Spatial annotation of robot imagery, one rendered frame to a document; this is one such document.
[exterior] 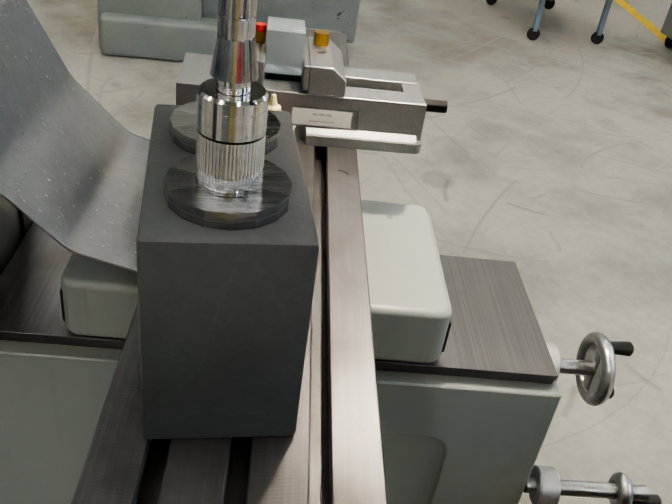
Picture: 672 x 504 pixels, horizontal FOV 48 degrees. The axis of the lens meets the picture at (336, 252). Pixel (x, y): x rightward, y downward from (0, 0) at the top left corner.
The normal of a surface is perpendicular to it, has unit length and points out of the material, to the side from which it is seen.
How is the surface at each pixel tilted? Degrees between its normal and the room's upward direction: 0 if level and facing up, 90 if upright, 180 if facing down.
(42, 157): 45
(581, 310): 0
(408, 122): 90
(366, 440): 0
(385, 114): 90
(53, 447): 90
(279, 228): 0
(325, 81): 90
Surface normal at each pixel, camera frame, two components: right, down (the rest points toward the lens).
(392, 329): 0.02, 0.56
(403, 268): 0.12, -0.83
